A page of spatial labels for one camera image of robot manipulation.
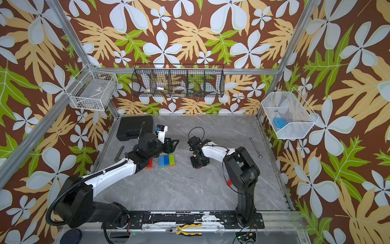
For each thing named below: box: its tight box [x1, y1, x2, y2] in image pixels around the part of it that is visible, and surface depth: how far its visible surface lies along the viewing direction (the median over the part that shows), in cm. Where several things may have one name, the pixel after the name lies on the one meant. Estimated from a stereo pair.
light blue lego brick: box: [158, 156, 165, 168], surface depth 93 cm
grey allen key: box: [114, 145, 125, 163], surface depth 100 cm
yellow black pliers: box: [165, 223, 203, 237], surface depth 72 cm
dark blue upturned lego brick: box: [164, 155, 170, 166], surface depth 93 cm
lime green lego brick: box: [169, 154, 176, 166], surface depth 94 cm
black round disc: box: [59, 228, 83, 244], surface depth 70 cm
